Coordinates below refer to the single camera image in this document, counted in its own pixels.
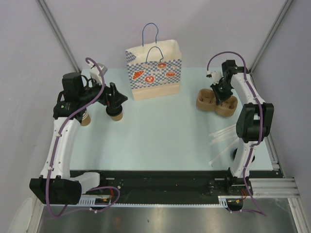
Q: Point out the blue checkered paper bag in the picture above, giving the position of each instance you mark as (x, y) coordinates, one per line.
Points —
(154, 69)

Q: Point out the aluminium frame post right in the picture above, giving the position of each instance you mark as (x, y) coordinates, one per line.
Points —
(271, 34)

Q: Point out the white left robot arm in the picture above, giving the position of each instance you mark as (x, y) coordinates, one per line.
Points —
(54, 184)

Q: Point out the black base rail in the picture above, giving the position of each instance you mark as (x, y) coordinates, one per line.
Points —
(173, 187)

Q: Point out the single brown paper cup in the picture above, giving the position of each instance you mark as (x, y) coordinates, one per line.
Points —
(117, 117)

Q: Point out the single black cup lid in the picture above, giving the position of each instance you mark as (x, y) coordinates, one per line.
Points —
(113, 112)

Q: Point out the aluminium frame post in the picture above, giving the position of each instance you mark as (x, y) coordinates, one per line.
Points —
(271, 34)
(47, 14)

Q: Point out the white wrapped straw front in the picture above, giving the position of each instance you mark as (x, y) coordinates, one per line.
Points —
(223, 151)

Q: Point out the stack of brown paper cups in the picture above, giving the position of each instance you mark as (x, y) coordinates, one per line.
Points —
(85, 119)

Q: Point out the white wrapped straw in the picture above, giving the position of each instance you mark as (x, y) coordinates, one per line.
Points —
(221, 138)
(223, 151)
(223, 130)
(231, 132)

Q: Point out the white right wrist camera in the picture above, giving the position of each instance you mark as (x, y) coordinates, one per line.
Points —
(214, 75)

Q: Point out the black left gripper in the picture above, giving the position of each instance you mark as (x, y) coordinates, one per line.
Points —
(117, 97)

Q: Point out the stack of black cup lids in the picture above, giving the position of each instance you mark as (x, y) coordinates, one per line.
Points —
(234, 155)

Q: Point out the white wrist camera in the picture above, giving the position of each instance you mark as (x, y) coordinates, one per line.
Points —
(214, 75)
(95, 74)

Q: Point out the aluminium frame post left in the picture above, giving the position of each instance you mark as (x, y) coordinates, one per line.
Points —
(47, 14)

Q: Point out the aluminium frame rail right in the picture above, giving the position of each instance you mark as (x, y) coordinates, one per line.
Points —
(282, 188)

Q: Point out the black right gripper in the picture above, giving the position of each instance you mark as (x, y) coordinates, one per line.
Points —
(220, 97)

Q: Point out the white wrapped straw back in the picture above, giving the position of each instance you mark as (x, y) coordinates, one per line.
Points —
(223, 130)

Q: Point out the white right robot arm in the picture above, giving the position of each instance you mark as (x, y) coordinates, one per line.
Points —
(255, 119)

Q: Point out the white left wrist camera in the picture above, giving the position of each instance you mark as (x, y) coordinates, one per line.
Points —
(95, 74)

